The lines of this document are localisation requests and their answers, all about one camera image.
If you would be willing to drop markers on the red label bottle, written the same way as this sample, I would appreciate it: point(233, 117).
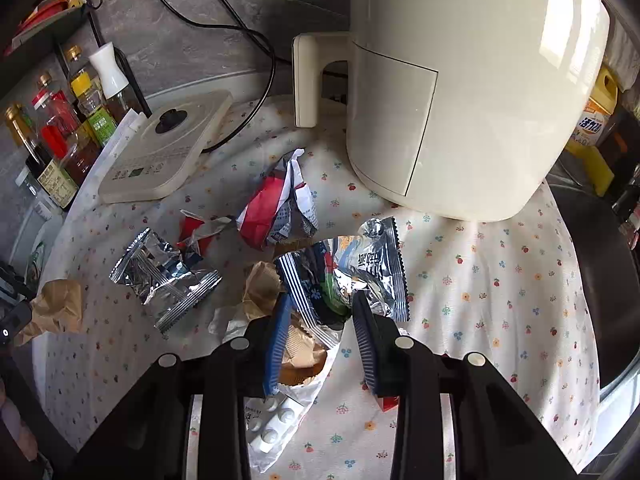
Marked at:
point(57, 130)

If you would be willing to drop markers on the brown paper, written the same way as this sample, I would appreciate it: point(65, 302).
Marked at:
point(262, 285)

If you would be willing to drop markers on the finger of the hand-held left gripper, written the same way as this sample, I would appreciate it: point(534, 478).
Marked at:
point(15, 317)

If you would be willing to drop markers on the silver wrapper with blue print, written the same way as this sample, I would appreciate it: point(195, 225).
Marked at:
point(375, 265)

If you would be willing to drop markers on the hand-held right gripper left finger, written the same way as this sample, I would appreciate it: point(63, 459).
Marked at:
point(277, 350)

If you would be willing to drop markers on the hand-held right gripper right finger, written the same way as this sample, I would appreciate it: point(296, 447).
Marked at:
point(367, 355)

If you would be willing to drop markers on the black shelf rack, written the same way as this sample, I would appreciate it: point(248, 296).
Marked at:
point(60, 27)

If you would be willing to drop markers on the floral tablecloth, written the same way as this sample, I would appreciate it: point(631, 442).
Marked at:
point(475, 285)

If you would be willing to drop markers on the brown paper cupcake liner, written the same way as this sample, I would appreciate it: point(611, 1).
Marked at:
point(300, 362)

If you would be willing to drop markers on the white crumpled plastic wrapper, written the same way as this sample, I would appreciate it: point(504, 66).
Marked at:
point(227, 322)

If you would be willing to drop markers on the small red foil wrapper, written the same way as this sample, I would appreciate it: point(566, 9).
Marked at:
point(192, 234)

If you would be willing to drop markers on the yellow detergent bottle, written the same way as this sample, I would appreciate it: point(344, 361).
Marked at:
point(595, 120)

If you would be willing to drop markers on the steel sink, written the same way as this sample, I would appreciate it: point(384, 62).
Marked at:
point(600, 260)

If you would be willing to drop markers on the blue striped wrapper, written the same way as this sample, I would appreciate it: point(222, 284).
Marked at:
point(300, 282)

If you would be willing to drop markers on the green label bottle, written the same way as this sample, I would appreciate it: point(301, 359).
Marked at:
point(102, 127)

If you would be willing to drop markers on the brown paper bag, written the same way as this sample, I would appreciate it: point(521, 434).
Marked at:
point(55, 305)

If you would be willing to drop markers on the dark sauce bottle gold cap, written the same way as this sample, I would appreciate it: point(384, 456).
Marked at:
point(55, 182)

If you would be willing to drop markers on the oil bottle with white spout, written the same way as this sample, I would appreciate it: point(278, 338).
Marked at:
point(111, 75)

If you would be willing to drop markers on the red white crumpled wrapper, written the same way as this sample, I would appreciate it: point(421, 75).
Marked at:
point(265, 200)

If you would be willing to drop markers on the plain silver foil wrapper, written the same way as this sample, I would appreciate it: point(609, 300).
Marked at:
point(155, 275)

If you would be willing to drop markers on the hanging white cloth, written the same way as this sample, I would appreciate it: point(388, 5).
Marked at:
point(625, 55)

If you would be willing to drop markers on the white pill blister pack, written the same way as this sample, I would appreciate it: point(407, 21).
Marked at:
point(272, 425)

